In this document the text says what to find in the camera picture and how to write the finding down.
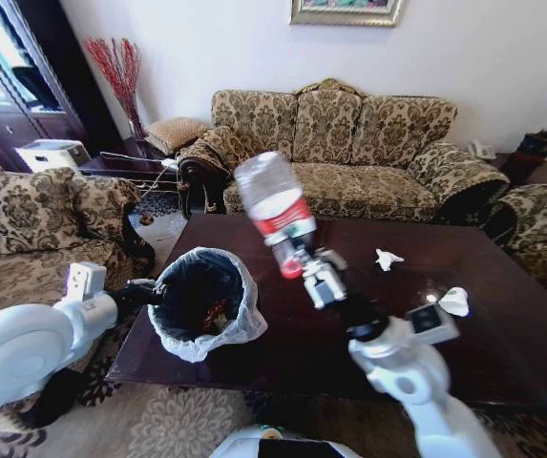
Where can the dark wooden side table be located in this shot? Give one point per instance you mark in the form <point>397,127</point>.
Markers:
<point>125,164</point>

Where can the clear bottle with red label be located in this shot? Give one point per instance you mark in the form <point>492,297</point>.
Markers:
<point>273,200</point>

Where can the dark wooden coffee table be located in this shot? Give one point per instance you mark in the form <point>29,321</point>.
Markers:
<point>445,353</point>

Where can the black bin with white liner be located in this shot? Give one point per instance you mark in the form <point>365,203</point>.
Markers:
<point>206,291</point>

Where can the floral armchair with dark trim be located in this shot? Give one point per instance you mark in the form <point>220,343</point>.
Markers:
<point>34,224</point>

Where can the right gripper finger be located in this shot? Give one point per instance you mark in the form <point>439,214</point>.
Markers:
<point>334,263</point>
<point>305,257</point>

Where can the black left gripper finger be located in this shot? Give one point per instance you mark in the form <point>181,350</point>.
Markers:
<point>158,288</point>

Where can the gold quilted cushion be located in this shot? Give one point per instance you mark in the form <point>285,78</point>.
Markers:
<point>175,131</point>

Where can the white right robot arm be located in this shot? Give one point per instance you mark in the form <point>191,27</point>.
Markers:
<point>426,396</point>

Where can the red decorative branches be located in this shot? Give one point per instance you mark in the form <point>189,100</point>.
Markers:
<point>120,71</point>

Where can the white storage box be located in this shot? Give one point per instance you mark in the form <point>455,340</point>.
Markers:
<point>51,155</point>

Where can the floral patterned rug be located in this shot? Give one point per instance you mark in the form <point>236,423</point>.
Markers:
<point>158,424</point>

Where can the dark wooden corner table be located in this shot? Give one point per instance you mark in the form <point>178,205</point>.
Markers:
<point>545,169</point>

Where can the white desk telephone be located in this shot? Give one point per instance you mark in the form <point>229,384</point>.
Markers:
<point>482,150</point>

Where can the small crumpled white tissue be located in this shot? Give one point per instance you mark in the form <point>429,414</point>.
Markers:
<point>387,260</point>

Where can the framed wall picture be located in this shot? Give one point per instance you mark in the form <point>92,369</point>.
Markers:
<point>347,12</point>

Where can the red snack wrapper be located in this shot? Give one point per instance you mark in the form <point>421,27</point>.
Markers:
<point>216,315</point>

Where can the floral three-seat sofa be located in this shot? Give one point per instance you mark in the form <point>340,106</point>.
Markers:
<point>349,143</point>

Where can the dark wooden glass cabinet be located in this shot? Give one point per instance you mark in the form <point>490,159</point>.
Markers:
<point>39,86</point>

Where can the large crumpled white tissue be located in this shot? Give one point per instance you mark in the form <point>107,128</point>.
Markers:
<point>455,301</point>

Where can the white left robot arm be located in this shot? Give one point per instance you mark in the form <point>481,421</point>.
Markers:
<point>25,334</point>

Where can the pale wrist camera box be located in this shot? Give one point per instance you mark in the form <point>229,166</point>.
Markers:
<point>328,290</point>

